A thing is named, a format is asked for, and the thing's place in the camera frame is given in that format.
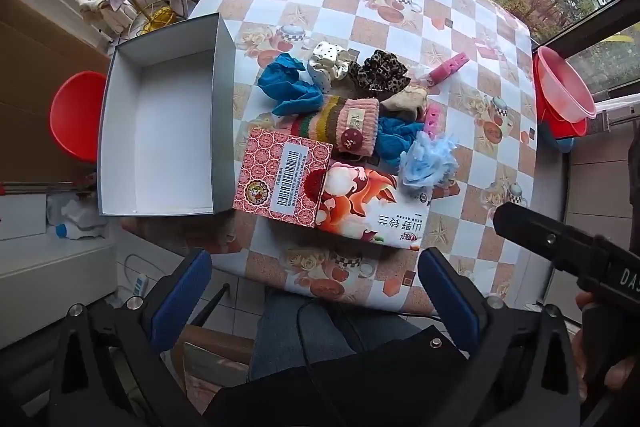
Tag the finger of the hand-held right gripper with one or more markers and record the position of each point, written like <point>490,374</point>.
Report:
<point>545,239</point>

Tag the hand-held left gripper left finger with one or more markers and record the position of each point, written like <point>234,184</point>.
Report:
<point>184,294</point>

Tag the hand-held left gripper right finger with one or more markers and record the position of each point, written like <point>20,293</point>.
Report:
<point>450,302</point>

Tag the grey white box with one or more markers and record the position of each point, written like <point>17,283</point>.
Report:
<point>165,127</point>

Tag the beige terry sock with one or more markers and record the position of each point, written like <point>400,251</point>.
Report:
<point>406,103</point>

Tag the striped knitted sock pink cuff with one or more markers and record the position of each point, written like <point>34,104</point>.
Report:
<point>345,122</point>

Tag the person's right hand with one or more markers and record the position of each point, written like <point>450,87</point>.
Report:
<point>621,374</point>

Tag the white power strip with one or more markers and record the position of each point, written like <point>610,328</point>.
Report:
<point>140,284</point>

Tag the brown cardboard box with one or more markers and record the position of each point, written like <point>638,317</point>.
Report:
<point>215,357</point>

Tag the blue plastic basin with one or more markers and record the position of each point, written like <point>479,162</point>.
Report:
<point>564,144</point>

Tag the red plastic basin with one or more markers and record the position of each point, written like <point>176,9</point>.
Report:
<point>557,127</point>

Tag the person's blue jeans leg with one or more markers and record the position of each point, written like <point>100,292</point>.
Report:
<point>295,332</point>

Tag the person's black garment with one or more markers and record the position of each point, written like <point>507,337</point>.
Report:
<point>360,387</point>

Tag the white plastic bottle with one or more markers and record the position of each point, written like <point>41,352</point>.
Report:
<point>80,222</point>

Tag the white cabinet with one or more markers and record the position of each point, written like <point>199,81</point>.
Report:
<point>50,287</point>

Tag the light blue mesh scrunchie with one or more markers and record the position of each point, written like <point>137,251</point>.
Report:
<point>427,162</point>

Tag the printed red orange cardboard box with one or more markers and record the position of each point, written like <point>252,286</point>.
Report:
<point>350,202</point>

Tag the pink plastic basin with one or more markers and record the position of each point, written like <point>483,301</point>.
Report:
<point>562,82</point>

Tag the teal blue cloth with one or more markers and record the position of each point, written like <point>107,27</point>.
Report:
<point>392,139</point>

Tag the red plastic stool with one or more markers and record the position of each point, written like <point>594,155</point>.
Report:
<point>77,117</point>

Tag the leopard print scrunchie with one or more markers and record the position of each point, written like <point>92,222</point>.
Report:
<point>380,72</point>

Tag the teal blue scrunchie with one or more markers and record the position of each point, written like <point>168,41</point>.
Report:
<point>290,84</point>

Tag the white polka dot scrunchie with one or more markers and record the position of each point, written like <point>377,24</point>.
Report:
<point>325,62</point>

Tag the cream patterned cloth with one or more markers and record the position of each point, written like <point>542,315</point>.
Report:
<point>107,14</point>

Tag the checkered printed tablecloth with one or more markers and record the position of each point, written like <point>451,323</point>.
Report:
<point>340,14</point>

